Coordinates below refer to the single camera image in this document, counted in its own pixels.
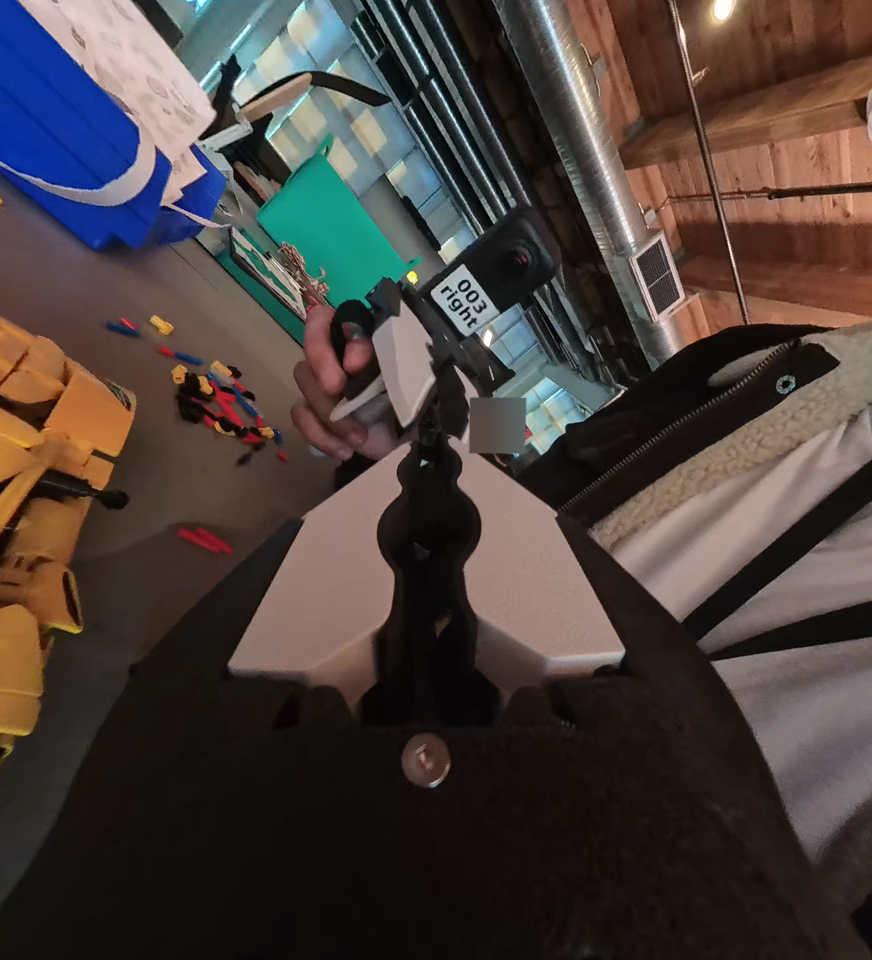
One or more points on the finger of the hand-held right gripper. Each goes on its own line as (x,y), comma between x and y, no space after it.
(451,409)
(406,360)

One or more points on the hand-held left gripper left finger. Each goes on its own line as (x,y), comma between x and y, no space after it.
(316,600)

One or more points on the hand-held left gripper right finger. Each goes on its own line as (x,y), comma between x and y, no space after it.
(541,592)

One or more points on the small black round brick piece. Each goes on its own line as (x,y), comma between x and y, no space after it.
(430,450)

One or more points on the grey desk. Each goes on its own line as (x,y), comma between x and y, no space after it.
(180,487)

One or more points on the person's right hand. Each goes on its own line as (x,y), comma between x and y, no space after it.
(323,412)

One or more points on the dark green cutting mat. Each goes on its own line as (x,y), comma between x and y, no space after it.
(255,285)

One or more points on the scattered small brick pins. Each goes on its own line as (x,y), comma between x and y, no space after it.
(218,405)

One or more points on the person's torso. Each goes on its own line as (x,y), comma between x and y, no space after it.
(781,675)

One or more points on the wooden board document stand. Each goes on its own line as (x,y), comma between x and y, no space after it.
(286,90)

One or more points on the printed paper sheets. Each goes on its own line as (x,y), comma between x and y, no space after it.
(184,172)

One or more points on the yellow brick toy car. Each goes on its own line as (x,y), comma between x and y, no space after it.
(15,525)

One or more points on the white tape strip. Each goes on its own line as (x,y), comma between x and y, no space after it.
(105,196)

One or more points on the patterned white paper bag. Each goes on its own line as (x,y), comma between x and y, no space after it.
(143,67)

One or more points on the blue storage bin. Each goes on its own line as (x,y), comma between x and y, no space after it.
(45,112)

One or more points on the white wall vent box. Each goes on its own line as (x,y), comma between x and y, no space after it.
(657,277)

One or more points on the silver ventilation duct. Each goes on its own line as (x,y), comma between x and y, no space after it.
(578,112)

